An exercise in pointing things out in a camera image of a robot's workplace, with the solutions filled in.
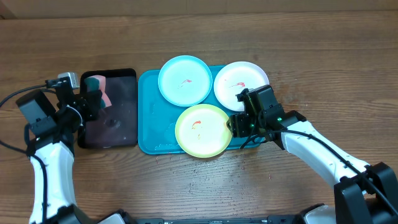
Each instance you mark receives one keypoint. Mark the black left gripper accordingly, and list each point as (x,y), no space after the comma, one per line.
(91,106)

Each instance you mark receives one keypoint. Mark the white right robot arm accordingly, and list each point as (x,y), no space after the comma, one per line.
(362,193)

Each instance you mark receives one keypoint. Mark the yellow plate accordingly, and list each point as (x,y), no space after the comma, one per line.
(201,131)

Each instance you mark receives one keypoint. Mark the black tray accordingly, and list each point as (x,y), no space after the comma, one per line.
(116,125)

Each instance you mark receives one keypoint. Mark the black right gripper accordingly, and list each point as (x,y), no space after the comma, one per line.
(240,124)

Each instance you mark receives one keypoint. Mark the teal plastic tray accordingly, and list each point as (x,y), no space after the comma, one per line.
(157,118)

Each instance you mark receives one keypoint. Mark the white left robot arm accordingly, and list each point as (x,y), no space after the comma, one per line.
(51,152)

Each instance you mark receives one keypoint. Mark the white plate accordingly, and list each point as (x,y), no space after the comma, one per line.
(233,79)

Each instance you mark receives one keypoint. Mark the pink green sponge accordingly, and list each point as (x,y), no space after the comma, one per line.
(98,82)

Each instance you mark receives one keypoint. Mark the light blue plate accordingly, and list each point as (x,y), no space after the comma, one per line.
(185,80)

